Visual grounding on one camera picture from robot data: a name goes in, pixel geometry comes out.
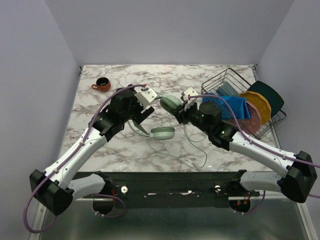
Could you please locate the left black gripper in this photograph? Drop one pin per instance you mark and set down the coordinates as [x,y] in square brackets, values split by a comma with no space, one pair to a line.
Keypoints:
[139,117]

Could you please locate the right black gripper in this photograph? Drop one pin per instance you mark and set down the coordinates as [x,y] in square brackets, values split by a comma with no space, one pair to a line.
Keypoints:
[182,115]

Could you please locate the mint green headphones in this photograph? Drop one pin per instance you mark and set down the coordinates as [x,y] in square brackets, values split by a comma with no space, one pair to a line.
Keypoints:
[170,104]

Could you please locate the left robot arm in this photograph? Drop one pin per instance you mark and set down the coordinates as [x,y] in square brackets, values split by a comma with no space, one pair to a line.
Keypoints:
[53,186]

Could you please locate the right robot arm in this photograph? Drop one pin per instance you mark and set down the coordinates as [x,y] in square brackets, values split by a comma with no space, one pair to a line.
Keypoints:
[294,173]

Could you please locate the grey blue container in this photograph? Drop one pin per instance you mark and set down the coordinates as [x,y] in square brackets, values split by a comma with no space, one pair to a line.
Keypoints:
[225,89]

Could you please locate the blue cloth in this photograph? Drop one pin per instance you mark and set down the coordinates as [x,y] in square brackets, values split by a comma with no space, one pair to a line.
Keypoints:
[238,105]

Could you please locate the orange black mug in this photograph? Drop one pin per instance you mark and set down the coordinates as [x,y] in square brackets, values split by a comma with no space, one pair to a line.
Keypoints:
[102,84]

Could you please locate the pink dotted plate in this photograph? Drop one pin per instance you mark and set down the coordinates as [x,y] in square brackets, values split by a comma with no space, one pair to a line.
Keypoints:
[252,125]

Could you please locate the yellow dotted plate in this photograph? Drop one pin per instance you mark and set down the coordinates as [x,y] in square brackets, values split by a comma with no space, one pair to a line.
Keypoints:
[261,103]

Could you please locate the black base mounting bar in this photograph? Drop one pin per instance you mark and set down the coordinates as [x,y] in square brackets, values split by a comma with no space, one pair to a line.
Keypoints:
[155,190]

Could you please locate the dark green plate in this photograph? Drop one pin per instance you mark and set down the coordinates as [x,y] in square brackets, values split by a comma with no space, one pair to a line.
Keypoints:
[275,101]

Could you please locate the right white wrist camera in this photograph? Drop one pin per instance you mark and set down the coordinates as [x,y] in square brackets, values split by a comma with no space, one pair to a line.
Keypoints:
[189,97]

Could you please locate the black wire dish rack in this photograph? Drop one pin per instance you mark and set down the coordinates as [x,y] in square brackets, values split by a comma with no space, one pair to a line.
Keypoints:
[240,84]

